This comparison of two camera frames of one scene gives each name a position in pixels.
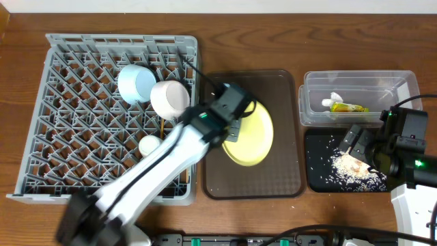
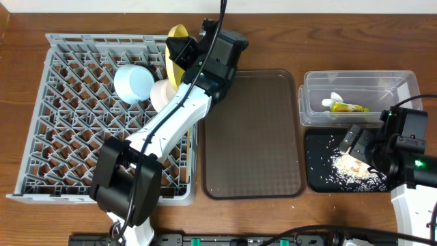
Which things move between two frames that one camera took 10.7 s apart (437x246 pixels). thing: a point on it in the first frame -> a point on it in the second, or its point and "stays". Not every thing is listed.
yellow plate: (255, 139) -> (175, 72)
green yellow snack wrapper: (341, 107) stays
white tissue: (334, 98) stays
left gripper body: (234, 129) -> (186, 50)
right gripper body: (365, 147) stays
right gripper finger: (359, 149) stays
